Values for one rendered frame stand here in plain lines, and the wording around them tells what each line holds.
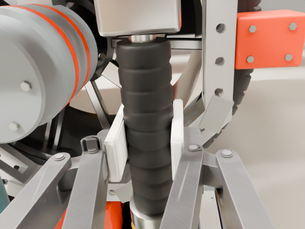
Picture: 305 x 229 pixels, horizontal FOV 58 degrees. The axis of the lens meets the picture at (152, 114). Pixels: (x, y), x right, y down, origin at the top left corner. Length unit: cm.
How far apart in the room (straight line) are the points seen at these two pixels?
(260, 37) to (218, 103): 11
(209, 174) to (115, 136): 6
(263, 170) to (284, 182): 13
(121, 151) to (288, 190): 138
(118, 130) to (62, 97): 16
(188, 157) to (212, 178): 2
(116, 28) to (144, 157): 9
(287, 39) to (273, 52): 2
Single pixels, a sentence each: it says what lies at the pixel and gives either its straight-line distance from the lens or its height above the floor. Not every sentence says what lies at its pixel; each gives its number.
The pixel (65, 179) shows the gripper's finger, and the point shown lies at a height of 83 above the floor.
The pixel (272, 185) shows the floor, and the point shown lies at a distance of 154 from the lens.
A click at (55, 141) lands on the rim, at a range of 62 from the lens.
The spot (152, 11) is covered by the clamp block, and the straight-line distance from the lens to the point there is 17.
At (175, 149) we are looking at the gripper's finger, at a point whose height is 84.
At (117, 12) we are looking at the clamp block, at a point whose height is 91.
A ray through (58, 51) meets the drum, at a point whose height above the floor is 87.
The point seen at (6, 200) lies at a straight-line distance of 50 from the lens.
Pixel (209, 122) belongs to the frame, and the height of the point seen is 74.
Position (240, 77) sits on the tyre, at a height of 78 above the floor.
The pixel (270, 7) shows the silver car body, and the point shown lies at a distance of 88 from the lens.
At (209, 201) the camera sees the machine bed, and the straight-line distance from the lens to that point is 128.
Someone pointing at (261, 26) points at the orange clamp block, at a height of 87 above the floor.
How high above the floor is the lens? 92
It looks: 24 degrees down
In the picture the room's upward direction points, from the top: 4 degrees counter-clockwise
